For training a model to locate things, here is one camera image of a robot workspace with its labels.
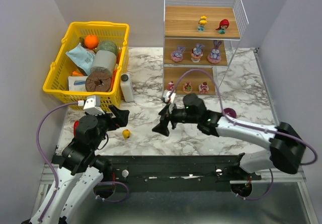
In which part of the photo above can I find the yellow duck toy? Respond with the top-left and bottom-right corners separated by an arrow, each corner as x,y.
122,129 -> 131,139

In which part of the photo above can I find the pink bear green flower toy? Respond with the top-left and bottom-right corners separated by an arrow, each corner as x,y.
183,82 -> 193,94

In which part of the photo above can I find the pink strawberry cake toy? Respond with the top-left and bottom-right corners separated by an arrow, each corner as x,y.
198,82 -> 209,94

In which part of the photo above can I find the purple owl pink cup toy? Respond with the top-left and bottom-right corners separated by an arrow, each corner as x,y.
171,46 -> 186,62

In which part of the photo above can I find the purple bunny pink donut toy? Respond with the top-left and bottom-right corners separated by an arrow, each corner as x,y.
207,40 -> 222,64

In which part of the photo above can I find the purple bunny cupcake toy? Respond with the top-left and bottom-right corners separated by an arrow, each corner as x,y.
191,43 -> 205,63

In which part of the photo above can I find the small yellow blue toy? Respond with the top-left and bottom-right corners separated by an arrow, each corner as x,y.
197,16 -> 207,32

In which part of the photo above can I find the red hair mermaid toy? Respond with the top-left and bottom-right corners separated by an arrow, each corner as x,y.
216,19 -> 229,34

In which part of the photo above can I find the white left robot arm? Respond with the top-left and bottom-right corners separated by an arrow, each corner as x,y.
25,105 -> 129,223

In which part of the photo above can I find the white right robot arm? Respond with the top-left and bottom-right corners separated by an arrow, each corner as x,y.
152,91 -> 306,174

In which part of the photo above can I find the red bell pepper toy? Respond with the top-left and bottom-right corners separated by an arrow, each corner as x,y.
73,120 -> 79,136

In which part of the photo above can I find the purple onion toy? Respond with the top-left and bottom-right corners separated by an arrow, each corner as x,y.
224,108 -> 237,118

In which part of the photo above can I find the white bottle black cap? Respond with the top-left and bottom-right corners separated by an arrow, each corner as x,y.
120,73 -> 134,102

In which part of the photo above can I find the grey brown cylinder roll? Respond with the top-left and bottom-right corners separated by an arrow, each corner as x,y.
85,50 -> 116,92

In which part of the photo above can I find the white box in basket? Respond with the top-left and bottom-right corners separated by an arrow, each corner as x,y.
67,76 -> 87,92

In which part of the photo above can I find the light blue snack bag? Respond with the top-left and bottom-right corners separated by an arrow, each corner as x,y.
65,43 -> 96,75

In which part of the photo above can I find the yellow plastic basket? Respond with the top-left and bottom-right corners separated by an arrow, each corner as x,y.
43,21 -> 130,111

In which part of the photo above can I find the green round melon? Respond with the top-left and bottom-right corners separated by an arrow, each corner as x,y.
97,40 -> 119,56

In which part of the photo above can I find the orange fruit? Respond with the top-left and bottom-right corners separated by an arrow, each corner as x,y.
84,35 -> 99,49

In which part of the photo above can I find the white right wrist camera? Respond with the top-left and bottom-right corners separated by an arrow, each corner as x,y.
162,90 -> 176,104

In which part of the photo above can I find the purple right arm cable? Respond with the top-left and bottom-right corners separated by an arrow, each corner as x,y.
165,69 -> 318,166

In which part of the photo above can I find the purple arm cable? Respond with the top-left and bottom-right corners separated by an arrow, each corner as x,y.
36,102 -> 85,222
165,69 -> 318,166

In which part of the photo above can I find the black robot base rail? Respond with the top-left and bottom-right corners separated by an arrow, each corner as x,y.
90,155 -> 261,193

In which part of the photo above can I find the white wire wooden shelf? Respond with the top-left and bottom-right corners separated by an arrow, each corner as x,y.
163,0 -> 249,95

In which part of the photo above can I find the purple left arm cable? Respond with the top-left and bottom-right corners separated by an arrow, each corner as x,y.
36,102 -> 85,222

